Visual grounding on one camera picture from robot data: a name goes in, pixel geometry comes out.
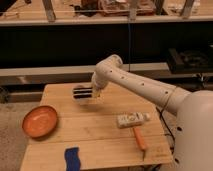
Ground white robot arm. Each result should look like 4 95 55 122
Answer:
91 55 213 171

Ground translucent plastic cup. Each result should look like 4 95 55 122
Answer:
76 98 89 106

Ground orange ceramic bowl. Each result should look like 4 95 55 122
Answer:
22 105 58 138

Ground wooden table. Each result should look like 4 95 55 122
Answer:
21 83 172 171

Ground black floor cables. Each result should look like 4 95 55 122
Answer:
155 107 176 149

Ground orange handled screwdriver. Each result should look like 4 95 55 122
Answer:
133 127 147 159

